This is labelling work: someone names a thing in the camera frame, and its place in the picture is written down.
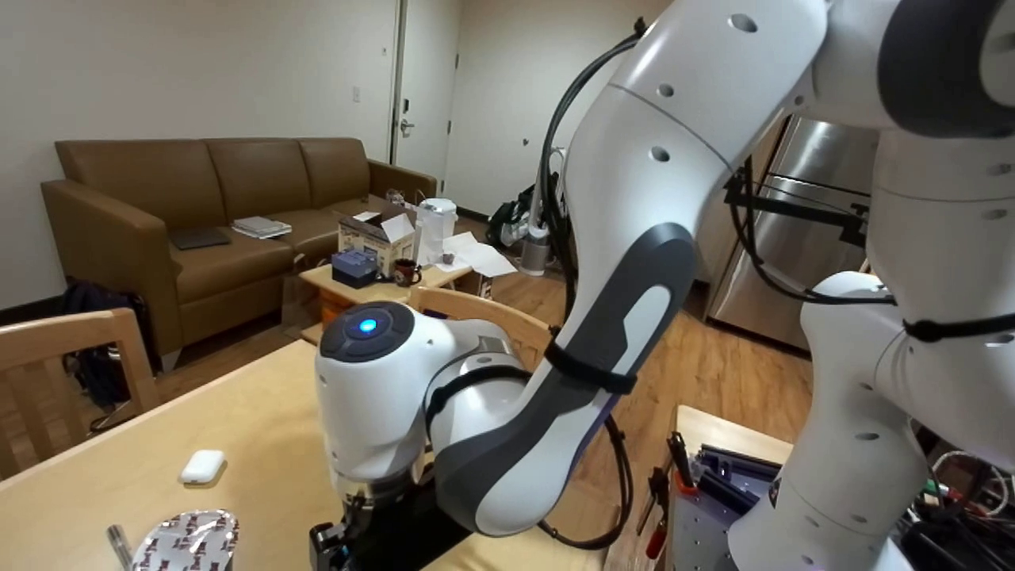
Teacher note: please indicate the wooden side table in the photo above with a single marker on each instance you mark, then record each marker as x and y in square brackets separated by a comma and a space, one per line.
[719, 475]

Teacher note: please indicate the white earbuds case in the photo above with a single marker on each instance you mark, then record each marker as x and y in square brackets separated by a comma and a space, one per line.
[203, 467]

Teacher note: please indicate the white papers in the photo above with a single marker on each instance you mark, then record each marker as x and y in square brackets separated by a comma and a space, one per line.
[478, 255]

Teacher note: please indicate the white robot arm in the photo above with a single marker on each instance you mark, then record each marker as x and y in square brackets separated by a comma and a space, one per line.
[440, 434]

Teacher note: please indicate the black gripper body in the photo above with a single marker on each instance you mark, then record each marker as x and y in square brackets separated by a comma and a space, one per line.
[393, 536]

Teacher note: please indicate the book on sofa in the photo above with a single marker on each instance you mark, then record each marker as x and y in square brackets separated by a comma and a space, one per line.
[261, 229]

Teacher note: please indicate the white kettle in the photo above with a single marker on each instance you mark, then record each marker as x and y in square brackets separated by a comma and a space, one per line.
[437, 225]

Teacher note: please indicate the dark mug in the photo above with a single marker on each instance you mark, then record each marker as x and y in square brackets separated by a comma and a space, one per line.
[406, 274]

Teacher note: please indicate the dark blue box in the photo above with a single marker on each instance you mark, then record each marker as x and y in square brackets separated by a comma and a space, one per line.
[354, 268]

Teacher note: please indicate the patterned cloth pouch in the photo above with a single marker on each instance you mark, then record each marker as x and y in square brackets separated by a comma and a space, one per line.
[194, 542]

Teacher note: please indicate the cardboard box on table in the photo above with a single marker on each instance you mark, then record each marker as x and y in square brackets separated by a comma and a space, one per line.
[385, 232]

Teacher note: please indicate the wooden coffee table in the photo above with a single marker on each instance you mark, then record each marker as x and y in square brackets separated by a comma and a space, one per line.
[338, 298]

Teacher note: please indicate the wooden chair left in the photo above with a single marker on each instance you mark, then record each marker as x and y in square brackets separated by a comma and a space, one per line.
[44, 403]

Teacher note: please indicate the wooden chair with bag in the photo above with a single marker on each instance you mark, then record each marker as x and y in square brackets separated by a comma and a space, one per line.
[527, 335]

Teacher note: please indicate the metal utensil on table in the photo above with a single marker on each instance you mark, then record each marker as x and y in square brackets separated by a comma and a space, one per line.
[123, 549]

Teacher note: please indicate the black backpack on floor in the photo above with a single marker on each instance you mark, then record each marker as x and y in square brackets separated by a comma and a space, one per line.
[101, 369]

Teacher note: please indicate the stainless steel refrigerator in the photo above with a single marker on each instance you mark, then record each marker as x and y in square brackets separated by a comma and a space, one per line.
[808, 222]

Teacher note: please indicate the black laptop on sofa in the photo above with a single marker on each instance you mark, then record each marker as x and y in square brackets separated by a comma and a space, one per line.
[198, 241]

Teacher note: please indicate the white door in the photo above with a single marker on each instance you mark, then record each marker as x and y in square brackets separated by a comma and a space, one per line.
[428, 51]

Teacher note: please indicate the brown leather sofa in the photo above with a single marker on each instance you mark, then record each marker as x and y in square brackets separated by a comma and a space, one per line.
[119, 205]

